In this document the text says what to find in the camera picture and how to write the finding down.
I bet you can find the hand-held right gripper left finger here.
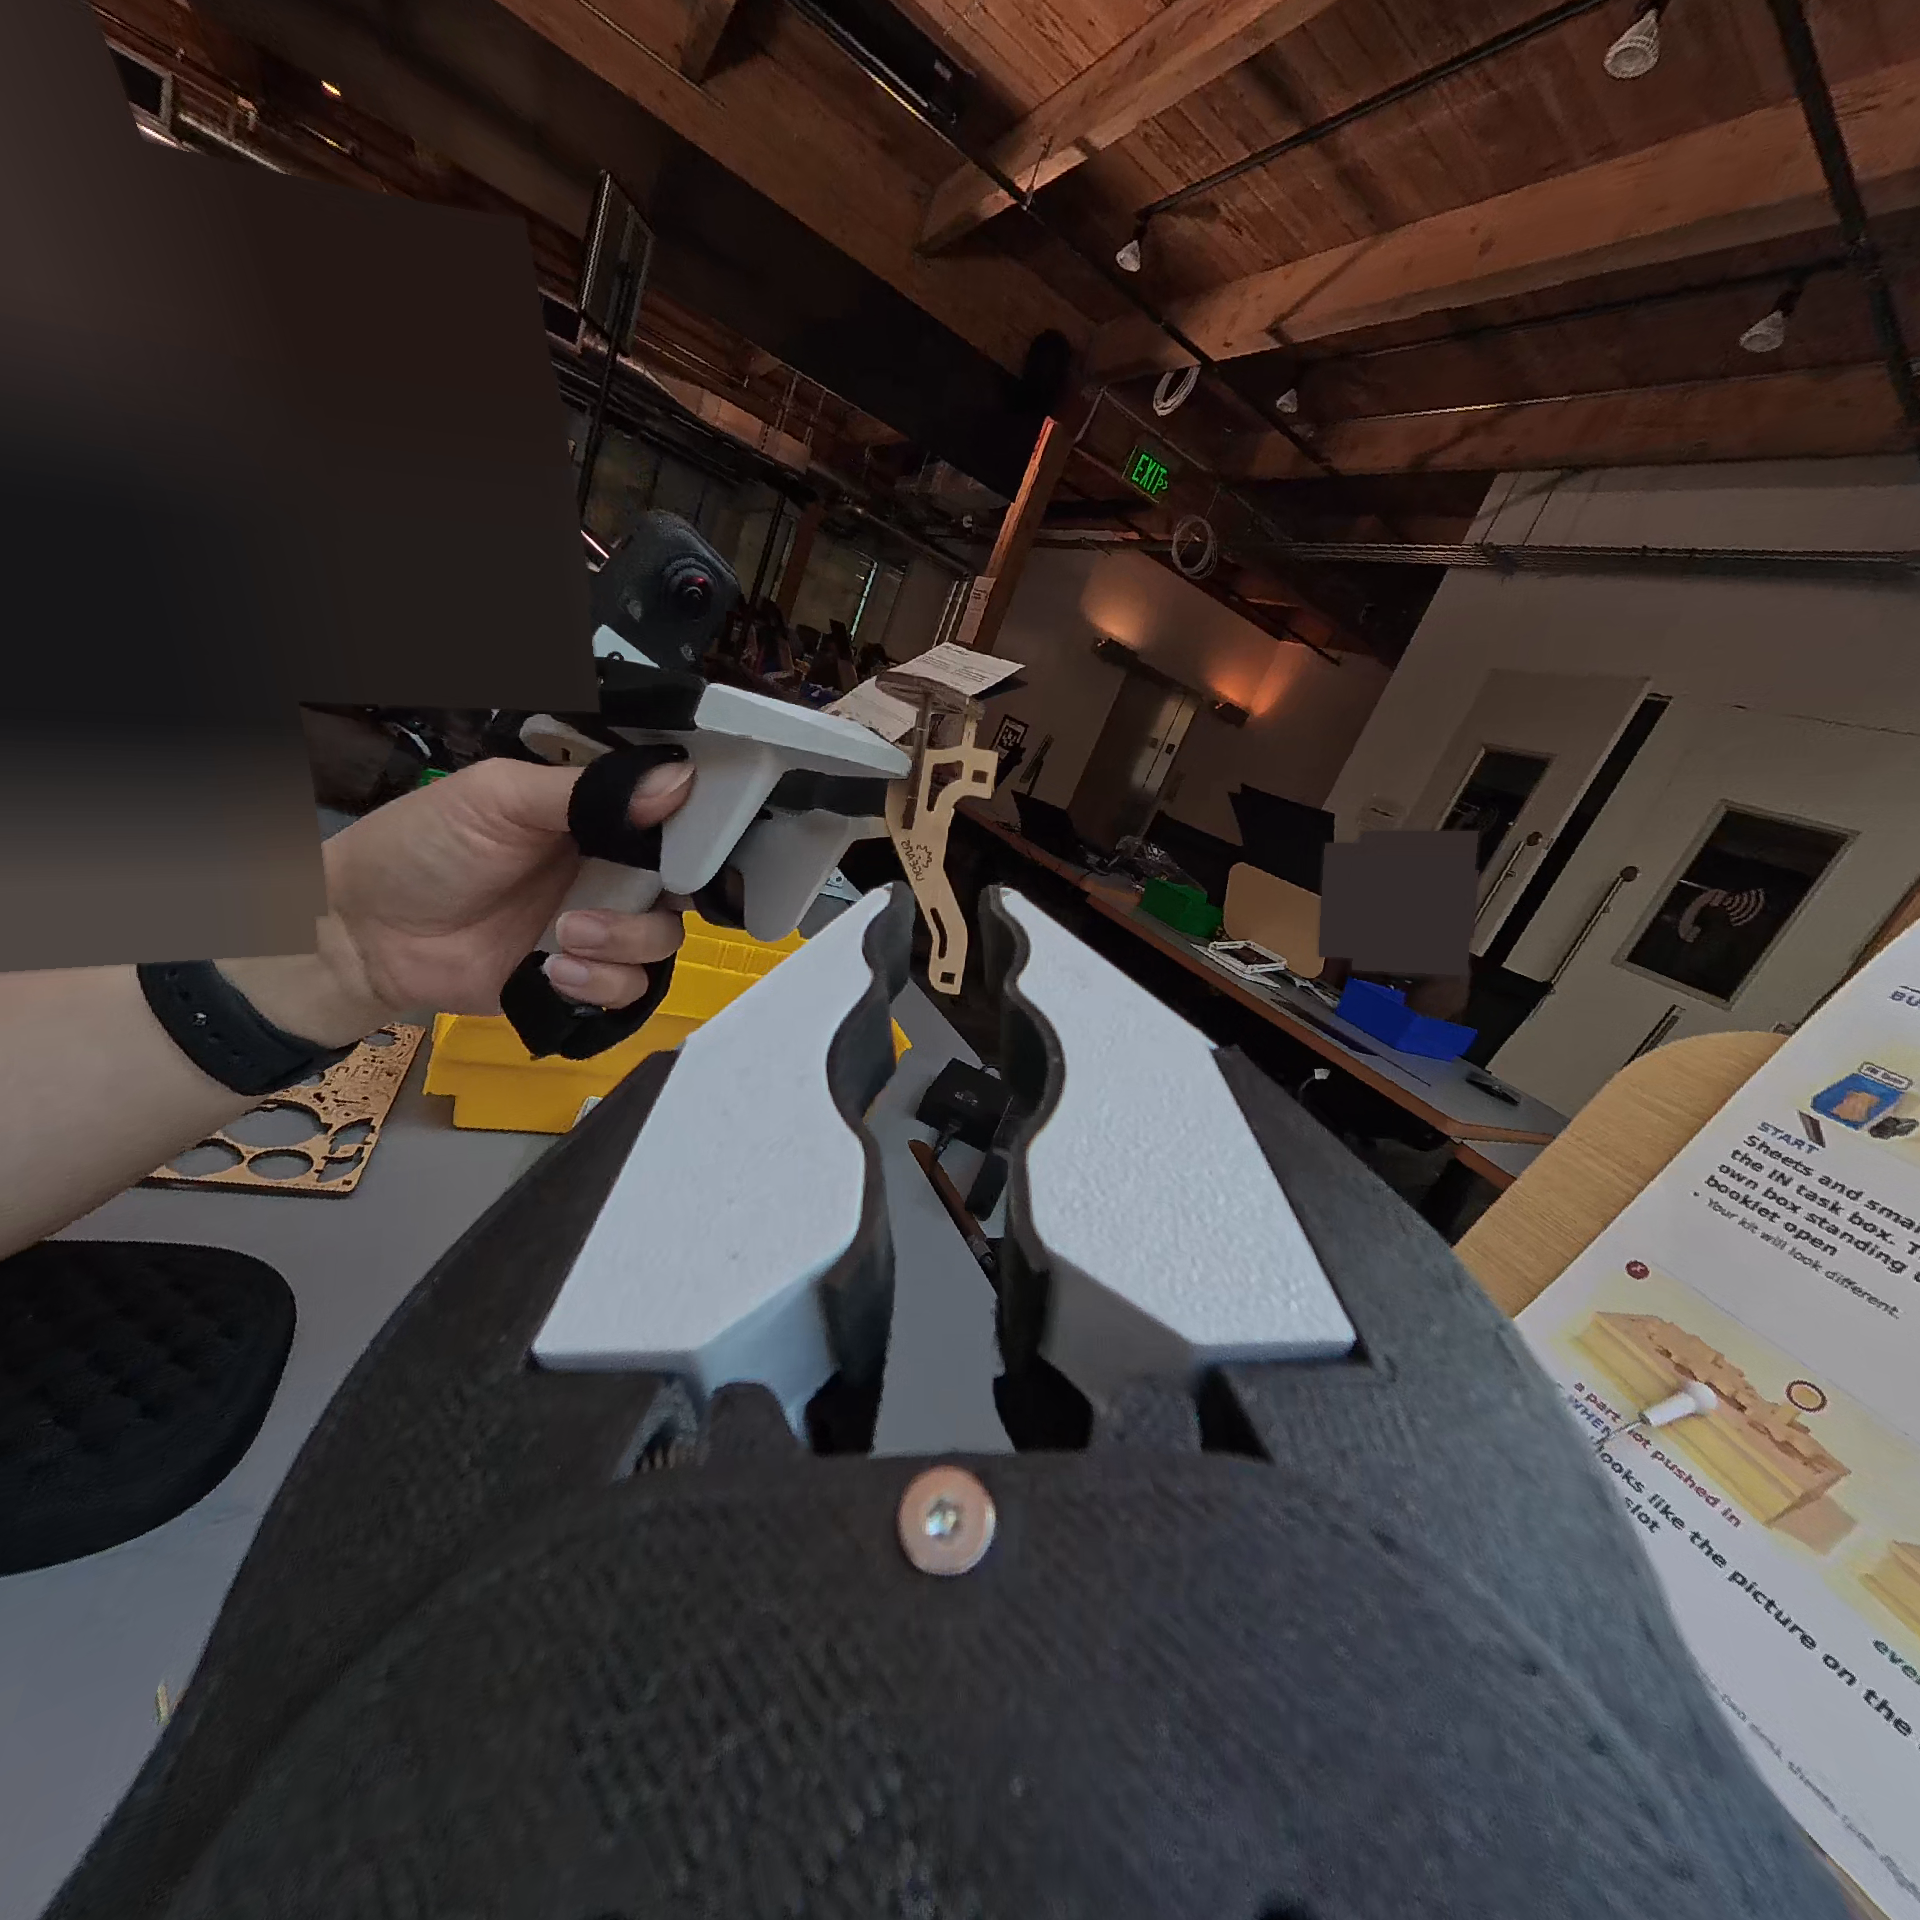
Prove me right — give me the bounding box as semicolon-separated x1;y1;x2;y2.
534;883;921;1453

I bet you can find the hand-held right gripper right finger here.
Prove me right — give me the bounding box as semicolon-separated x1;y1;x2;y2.
978;884;1362;1453

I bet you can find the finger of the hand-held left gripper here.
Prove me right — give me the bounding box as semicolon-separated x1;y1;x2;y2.
737;810;859;944
694;681;912;789

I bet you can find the wooden lever assembly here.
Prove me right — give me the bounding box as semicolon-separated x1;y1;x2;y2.
874;670;1003;998

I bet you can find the person's left forearm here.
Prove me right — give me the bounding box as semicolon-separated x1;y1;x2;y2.
0;961;326;1261

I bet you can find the laser-cut wooden parts sheet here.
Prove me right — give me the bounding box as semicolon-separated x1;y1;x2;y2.
143;1024;431;1197

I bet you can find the person's left hand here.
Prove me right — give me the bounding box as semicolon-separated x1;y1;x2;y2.
320;754;701;1040

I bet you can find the long grey work table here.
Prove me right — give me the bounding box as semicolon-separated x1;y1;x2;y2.
961;810;1569;1193

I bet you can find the black power adapter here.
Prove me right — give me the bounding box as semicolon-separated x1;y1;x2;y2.
912;1057;1025;1221

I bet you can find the yellow plastic bin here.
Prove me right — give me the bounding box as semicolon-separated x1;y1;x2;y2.
424;907;912;1134

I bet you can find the blue plastic bin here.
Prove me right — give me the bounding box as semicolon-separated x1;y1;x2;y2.
1336;976;1480;1059

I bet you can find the hanging black monitor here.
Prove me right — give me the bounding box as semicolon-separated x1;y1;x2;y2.
576;169;656;357

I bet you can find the plywood board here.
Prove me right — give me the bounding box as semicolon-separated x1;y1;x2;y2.
1451;1032;1794;1321

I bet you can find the black wrist watch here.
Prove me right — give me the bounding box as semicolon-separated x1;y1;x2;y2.
136;961;361;1099

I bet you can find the printed instruction sheet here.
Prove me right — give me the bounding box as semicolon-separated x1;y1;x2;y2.
1517;921;1920;1920

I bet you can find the black mesh pad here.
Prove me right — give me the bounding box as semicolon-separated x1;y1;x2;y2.
0;1241;301;1577

